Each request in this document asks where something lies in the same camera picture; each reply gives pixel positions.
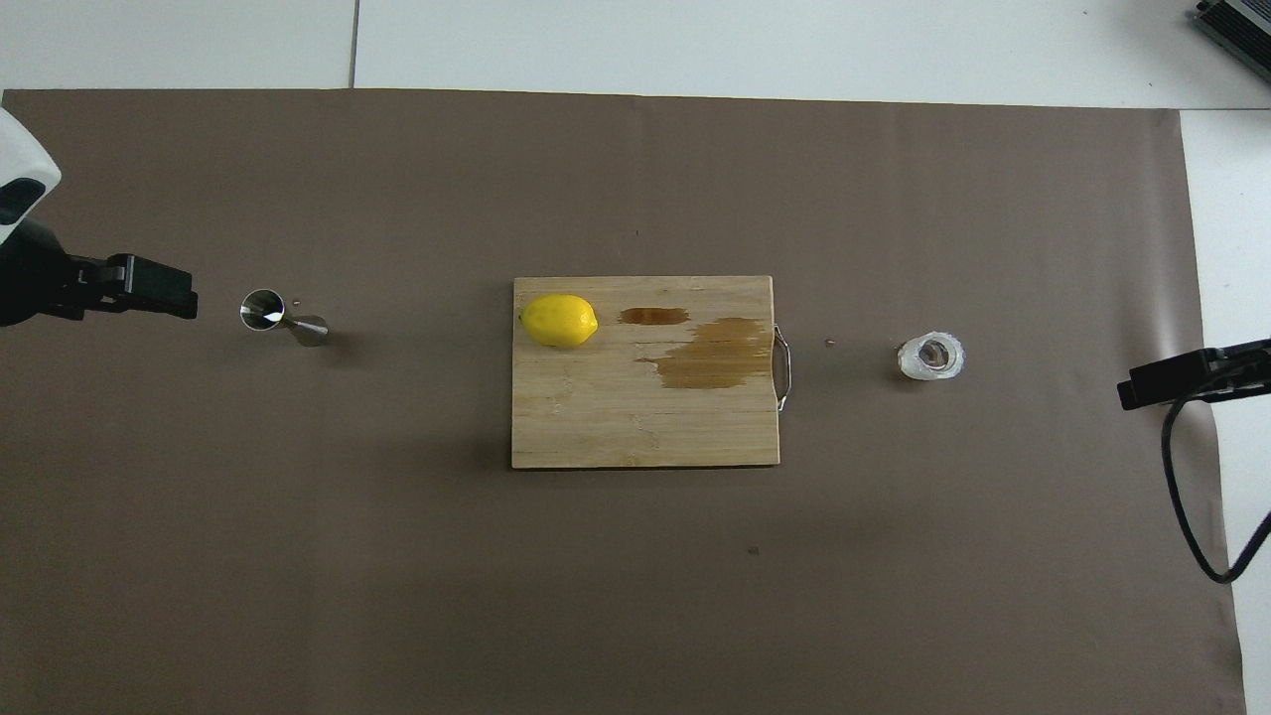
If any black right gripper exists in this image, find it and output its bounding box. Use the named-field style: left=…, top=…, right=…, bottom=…
left=1117, top=339, right=1271, bottom=411

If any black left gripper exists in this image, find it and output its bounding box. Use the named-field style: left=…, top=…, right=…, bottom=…
left=0, top=218, right=199, bottom=327

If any steel double jigger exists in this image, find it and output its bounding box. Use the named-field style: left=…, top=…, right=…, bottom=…
left=239, top=288, right=331, bottom=348

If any small clear glass cup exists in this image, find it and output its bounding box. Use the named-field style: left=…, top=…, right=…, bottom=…
left=898, top=330, right=965, bottom=382

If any grey ribbed metal device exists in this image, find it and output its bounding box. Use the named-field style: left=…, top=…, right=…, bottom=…
left=1192, top=0, right=1271, bottom=82

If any brown paper table mat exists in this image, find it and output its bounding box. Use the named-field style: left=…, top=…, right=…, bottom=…
left=0, top=87, right=1247, bottom=715

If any yellow lemon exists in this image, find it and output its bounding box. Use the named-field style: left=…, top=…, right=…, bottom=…
left=520, top=294, right=600, bottom=349

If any wooden cutting board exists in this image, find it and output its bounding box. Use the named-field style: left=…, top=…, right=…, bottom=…
left=511, top=275, right=792, bottom=470

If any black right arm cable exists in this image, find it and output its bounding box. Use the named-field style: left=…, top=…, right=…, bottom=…
left=1161, top=356, right=1271, bottom=585

